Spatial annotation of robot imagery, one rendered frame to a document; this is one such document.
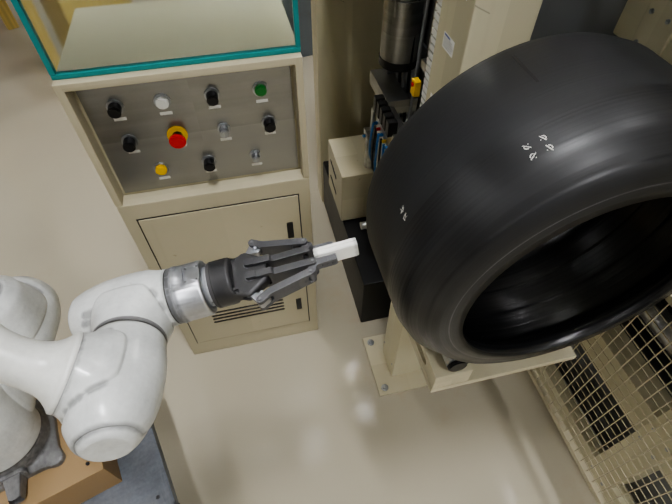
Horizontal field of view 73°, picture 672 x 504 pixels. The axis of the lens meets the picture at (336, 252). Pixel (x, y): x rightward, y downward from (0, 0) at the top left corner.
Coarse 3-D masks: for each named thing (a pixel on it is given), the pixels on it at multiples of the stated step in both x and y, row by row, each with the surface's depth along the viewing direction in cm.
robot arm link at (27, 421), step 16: (0, 384) 87; (0, 400) 86; (16, 400) 90; (32, 400) 95; (0, 416) 86; (16, 416) 89; (32, 416) 95; (0, 432) 86; (16, 432) 90; (32, 432) 94; (0, 448) 87; (16, 448) 91; (0, 464) 90
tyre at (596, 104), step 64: (512, 64) 64; (576, 64) 61; (640, 64) 61; (448, 128) 65; (512, 128) 59; (576, 128) 55; (640, 128) 54; (384, 192) 75; (448, 192) 62; (512, 192) 57; (576, 192) 55; (640, 192) 56; (384, 256) 77; (448, 256) 63; (512, 256) 61; (576, 256) 104; (640, 256) 93; (448, 320) 72; (512, 320) 102; (576, 320) 98
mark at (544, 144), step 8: (536, 136) 56; (544, 136) 56; (552, 136) 55; (528, 144) 56; (536, 144) 56; (544, 144) 56; (552, 144) 55; (520, 152) 57; (528, 152) 56; (536, 152) 56; (544, 152) 55; (552, 152) 55; (528, 160) 56; (536, 160) 55
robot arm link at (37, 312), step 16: (0, 288) 93; (16, 288) 95; (32, 288) 101; (48, 288) 106; (0, 304) 91; (16, 304) 93; (32, 304) 98; (48, 304) 103; (0, 320) 91; (16, 320) 93; (32, 320) 97; (48, 320) 102; (32, 336) 97; (48, 336) 101
